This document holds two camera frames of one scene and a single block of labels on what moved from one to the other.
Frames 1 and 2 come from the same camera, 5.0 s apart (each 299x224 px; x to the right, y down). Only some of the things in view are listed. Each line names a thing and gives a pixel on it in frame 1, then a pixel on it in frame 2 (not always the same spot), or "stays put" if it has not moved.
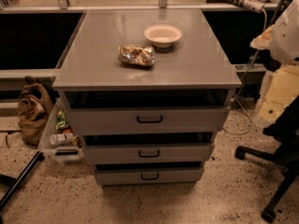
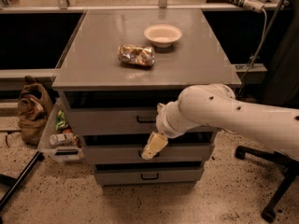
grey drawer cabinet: (147, 91) stays put
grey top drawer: (149, 120) stays put
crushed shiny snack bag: (137, 55) stays put
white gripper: (286, 39) to (164, 121)
